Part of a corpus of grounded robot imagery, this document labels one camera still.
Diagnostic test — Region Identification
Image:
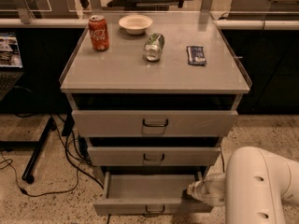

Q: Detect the grey drawer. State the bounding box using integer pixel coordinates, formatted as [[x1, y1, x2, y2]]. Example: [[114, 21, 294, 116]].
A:
[[93, 173, 213, 216], [88, 147, 220, 166], [72, 110, 238, 137]]

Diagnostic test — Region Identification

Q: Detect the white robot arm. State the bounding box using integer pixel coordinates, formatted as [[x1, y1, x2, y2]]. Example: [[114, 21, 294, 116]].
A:
[[187, 147, 299, 224]]

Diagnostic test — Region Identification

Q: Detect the grey drawer cabinet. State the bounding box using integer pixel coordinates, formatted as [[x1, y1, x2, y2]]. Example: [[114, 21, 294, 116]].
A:
[[59, 10, 252, 217]]

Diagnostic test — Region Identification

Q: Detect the blue snack packet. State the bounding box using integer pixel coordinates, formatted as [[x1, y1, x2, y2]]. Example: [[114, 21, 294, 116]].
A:
[[186, 46, 206, 65]]

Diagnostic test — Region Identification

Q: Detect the white bowl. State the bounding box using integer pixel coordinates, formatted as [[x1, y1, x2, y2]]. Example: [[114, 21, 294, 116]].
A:
[[119, 14, 152, 35]]

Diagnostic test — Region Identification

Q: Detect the black stand leg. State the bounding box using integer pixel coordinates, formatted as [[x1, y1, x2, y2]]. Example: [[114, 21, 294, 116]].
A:
[[0, 118, 56, 184]]

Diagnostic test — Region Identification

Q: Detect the red cola can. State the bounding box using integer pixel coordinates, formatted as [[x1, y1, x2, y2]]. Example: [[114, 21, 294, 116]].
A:
[[88, 15, 109, 51]]

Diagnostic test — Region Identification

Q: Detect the laptop computer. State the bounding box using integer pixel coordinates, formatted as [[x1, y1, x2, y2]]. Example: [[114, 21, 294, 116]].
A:
[[0, 31, 23, 101]]

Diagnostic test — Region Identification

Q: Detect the black floor cable right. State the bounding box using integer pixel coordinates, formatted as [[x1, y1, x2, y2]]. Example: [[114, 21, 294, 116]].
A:
[[219, 145, 226, 174]]

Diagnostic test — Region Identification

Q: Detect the black floor cables left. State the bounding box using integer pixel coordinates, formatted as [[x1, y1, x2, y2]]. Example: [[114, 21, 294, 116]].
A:
[[0, 112, 112, 224]]

